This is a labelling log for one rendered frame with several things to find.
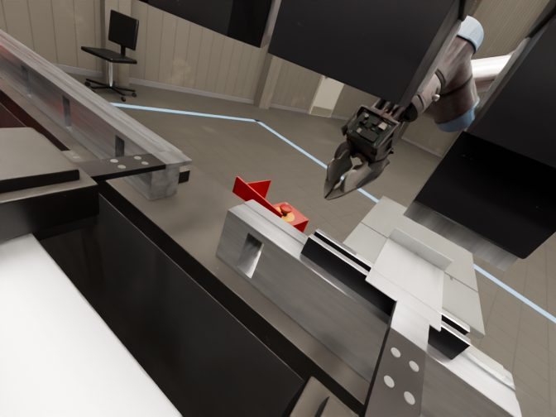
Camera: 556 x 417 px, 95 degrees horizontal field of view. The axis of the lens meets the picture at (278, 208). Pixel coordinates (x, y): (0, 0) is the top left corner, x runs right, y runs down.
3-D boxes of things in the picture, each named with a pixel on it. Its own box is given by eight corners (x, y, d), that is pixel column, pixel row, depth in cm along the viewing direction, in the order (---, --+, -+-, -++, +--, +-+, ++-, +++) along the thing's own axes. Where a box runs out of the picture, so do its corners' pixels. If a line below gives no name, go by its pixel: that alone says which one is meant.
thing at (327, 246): (451, 341, 30) (469, 326, 28) (451, 360, 28) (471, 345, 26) (309, 244, 37) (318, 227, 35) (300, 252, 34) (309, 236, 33)
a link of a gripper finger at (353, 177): (319, 190, 42) (357, 146, 42) (326, 200, 47) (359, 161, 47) (334, 201, 41) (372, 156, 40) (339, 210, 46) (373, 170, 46)
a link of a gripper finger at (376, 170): (341, 176, 46) (373, 138, 45) (342, 179, 47) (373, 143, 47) (363, 190, 44) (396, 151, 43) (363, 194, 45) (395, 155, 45)
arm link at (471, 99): (447, 98, 58) (435, 56, 51) (493, 112, 50) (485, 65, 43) (418, 122, 60) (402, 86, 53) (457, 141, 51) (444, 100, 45)
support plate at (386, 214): (467, 246, 49) (470, 242, 49) (479, 340, 29) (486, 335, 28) (381, 198, 56) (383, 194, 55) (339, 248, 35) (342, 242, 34)
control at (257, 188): (295, 247, 87) (316, 204, 78) (261, 263, 75) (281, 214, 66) (258, 213, 96) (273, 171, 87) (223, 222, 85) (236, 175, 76)
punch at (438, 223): (501, 266, 25) (592, 182, 20) (505, 275, 23) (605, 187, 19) (404, 212, 28) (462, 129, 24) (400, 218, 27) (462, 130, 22)
